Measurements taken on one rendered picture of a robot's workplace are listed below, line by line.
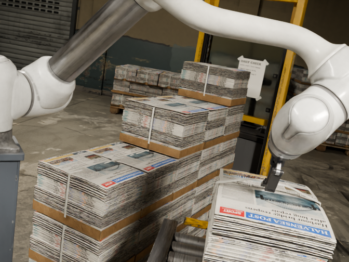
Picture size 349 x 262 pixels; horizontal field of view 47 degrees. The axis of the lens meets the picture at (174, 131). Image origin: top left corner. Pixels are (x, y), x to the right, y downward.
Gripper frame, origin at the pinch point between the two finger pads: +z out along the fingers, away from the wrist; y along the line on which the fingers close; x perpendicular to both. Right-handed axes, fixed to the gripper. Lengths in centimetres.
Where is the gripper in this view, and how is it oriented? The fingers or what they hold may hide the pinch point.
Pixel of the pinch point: (270, 159)
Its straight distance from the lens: 116.2
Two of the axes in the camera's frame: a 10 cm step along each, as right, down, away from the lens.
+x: 9.7, 2.0, -1.1
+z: 0.5, 2.8, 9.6
